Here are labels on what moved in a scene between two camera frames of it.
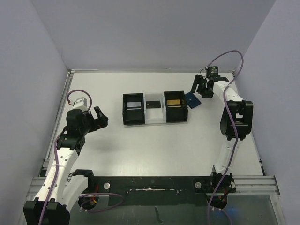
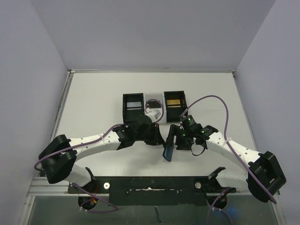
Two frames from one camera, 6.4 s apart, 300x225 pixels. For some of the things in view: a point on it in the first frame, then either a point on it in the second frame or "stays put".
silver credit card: (132, 104) stays put
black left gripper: (94, 120) → (153, 134)
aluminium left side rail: (59, 113) stays put
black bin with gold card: (176, 107) stays put
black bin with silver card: (133, 108) stays put
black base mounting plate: (212, 190) stays put
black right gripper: (206, 88) → (177, 138)
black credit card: (153, 104) stays put
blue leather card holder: (192, 101) → (167, 152)
